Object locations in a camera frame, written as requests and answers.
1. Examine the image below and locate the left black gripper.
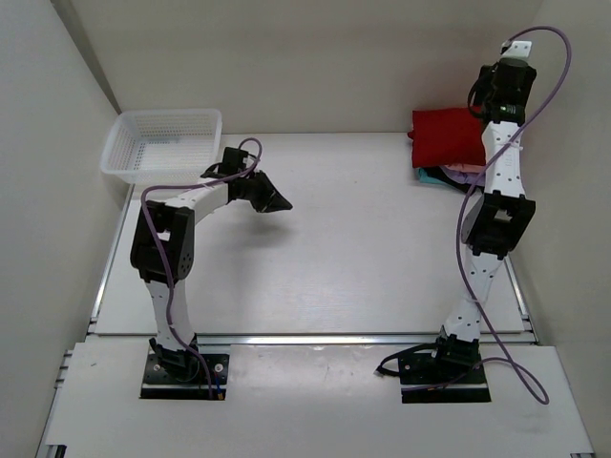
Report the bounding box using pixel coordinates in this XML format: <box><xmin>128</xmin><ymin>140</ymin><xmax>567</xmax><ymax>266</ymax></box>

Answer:
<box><xmin>240</xmin><ymin>170</ymin><xmax>292</xmax><ymax>214</ymax></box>

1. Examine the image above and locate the red t shirt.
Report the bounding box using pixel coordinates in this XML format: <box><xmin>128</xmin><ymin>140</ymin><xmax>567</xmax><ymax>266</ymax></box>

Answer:
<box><xmin>408</xmin><ymin>108</ymin><xmax>486</xmax><ymax>168</ymax></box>

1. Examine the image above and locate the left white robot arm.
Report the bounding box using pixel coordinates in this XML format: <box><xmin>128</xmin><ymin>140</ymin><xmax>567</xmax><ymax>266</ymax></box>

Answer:
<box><xmin>130</xmin><ymin>171</ymin><xmax>293</xmax><ymax>383</ymax></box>

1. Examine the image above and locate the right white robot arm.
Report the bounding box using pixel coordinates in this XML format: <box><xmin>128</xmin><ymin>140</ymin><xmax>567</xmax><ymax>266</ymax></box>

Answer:
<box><xmin>375</xmin><ymin>56</ymin><xmax>537</xmax><ymax>390</ymax></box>

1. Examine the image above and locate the pink folded t shirt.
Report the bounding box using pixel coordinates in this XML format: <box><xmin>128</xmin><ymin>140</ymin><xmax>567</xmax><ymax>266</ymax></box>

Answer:
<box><xmin>442</xmin><ymin>163</ymin><xmax>484</xmax><ymax>174</ymax></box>

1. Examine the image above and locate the lavender folded t shirt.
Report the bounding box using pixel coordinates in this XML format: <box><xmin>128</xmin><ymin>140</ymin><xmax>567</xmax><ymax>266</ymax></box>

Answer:
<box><xmin>442</xmin><ymin>169</ymin><xmax>486</xmax><ymax>187</ymax></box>

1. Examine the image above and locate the black folded t shirt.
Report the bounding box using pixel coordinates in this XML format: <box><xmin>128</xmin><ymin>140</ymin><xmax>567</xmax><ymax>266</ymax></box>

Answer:
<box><xmin>423</xmin><ymin>167</ymin><xmax>470</xmax><ymax>194</ymax></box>

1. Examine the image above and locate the teal folded t shirt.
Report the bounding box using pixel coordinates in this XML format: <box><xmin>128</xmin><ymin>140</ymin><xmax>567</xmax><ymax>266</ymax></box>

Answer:
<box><xmin>416</xmin><ymin>168</ymin><xmax>447</xmax><ymax>186</ymax></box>

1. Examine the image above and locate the white perforated plastic basket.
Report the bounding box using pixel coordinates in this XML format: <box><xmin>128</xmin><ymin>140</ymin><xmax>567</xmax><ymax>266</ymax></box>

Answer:
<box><xmin>99</xmin><ymin>109</ymin><xmax>222</xmax><ymax>186</ymax></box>

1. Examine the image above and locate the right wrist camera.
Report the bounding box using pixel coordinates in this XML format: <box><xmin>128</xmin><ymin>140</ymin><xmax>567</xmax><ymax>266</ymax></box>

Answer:
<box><xmin>500</xmin><ymin>40</ymin><xmax>532</xmax><ymax>61</ymax></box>

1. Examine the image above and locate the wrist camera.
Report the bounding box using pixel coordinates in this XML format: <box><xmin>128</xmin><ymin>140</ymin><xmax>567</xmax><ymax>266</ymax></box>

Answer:
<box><xmin>500</xmin><ymin>40</ymin><xmax>532</xmax><ymax>61</ymax></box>
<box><xmin>200</xmin><ymin>147</ymin><xmax>256</xmax><ymax>179</ymax></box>

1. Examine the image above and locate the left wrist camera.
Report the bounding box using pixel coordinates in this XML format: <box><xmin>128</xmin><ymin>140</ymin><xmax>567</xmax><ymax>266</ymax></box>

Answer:
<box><xmin>200</xmin><ymin>147</ymin><xmax>256</xmax><ymax>179</ymax></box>

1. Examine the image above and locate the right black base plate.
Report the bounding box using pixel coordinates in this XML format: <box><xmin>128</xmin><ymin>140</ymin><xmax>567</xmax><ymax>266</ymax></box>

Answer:
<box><xmin>398</xmin><ymin>353</ymin><xmax>492</xmax><ymax>405</ymax></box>

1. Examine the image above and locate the aluminium frame rail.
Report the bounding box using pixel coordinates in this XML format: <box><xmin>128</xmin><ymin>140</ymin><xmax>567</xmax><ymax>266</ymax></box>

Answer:
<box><xmin>87</xmin><ymin>328</ymin><xmax>538</xmax><ymax>346</ymax></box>

